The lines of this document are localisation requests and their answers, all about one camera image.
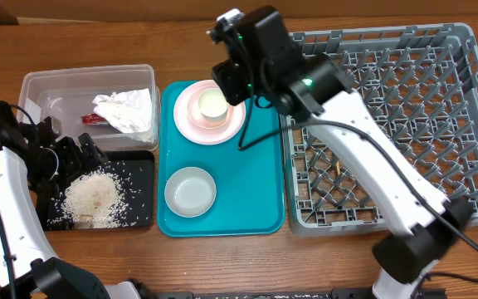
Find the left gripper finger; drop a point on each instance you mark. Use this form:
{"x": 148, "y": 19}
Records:
{"x": 91, "y": 156}
{"x": 69, "y": 158}

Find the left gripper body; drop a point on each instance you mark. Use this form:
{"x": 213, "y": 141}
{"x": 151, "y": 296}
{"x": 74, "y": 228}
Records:
{"x": 45, "y": 169}

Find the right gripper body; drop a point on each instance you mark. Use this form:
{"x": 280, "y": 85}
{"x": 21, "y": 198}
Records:
{"x": 233, "y": 80}

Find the red snack wrapper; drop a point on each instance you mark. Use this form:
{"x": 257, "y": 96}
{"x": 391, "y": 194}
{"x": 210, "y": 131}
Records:
{"x": 93, "y": 119}

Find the white rice pile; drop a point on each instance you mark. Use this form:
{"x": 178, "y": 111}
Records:
{"x": 94, "y": 199}

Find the white napkin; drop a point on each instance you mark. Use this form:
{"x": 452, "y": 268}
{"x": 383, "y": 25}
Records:
{"x": 128, "y": 112}

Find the white cup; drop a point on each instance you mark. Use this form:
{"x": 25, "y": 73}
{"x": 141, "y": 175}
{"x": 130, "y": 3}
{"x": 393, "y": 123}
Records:
{"x": 213, "y": 105}

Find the pink plate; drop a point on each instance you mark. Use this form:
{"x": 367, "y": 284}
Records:
{"x": 197, "y": 134}

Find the grey bowl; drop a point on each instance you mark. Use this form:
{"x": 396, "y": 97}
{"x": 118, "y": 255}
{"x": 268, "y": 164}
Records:
{"x": 190, "y": 192}

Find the pink small bowl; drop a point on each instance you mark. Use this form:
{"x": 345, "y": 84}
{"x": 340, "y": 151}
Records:
{"x": 196, "y": 117}

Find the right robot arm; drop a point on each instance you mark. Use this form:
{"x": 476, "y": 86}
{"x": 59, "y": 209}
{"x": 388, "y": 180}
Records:
{"x": 423, "y": 223}

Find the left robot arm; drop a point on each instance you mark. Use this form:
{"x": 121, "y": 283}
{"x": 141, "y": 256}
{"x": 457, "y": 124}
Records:
{"x": 28, "y": 263}

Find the grey dishwasher rack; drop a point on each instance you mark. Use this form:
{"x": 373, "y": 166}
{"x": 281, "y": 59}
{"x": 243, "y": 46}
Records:
{"x": 420, "y": 84}

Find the black plastic tray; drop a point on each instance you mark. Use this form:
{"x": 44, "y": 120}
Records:
{"x": 139, "y": 182}

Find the clear plastic bin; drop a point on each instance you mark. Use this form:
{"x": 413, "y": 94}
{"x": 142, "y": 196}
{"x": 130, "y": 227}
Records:
{"x": 67, "y": 94}

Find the teal serving tray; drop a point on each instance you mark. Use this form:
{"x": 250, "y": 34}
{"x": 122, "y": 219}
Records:
{"x": 250, "y": 184}

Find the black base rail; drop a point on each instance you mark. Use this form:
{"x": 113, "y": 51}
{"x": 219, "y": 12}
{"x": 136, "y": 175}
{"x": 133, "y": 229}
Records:
{"x": 337, "y": 293}

